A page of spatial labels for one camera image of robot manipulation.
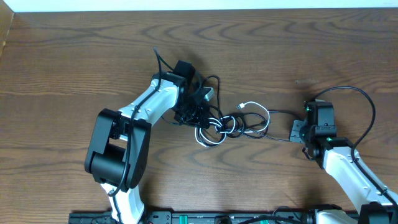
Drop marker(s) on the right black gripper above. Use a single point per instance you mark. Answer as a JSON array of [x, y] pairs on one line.
[[295, 133]]

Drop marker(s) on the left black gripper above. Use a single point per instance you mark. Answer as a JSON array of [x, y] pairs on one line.
[[203, 114]]

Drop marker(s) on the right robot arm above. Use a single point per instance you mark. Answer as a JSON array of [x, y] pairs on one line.
[[338, 156]]

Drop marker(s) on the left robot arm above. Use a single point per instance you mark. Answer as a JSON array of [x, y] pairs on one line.
[[119, 146]]

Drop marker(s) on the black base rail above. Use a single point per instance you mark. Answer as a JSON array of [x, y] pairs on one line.
[[167, 217]]

